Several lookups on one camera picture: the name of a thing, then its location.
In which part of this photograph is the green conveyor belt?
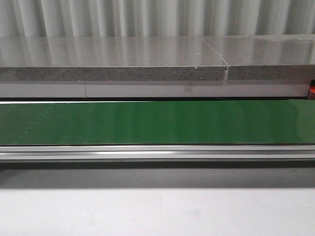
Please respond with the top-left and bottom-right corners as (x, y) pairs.
(0, 100), (315, 146)

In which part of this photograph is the grey stone slab right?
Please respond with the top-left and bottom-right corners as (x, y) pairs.
(203, 34), (315, 82)

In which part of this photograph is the grey stone slab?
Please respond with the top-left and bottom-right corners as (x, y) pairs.
(203, 34), (315, 82)
(0, 37), (225, 82)

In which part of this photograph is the grey stone slab left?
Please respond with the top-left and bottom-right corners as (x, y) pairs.
(0, 37), (225, 82)

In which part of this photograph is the orange red object at edge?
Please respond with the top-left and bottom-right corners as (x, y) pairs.
(308, 80), (315, 100)

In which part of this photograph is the white corrugated curtain backdrop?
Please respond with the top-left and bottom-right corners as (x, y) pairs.
(0, 0), (315, 37)

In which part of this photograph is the silver aluminium conveyor rail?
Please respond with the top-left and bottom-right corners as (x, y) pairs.
(0, 145), (315, 161)

